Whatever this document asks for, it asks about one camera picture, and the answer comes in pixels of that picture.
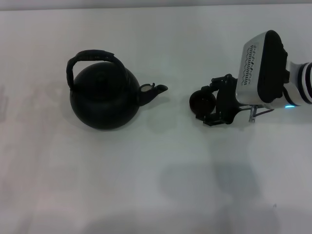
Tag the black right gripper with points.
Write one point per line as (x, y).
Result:
(228, 102)

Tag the small dark brown teacup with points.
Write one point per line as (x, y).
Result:
(201, 102)

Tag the black round teapot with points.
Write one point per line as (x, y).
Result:
(102, 107)

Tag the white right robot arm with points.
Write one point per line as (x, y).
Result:
(301, 83)

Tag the metal plug on right gripper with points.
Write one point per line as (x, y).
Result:
(252, 113)

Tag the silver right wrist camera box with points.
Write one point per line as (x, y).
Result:
(258, 68)

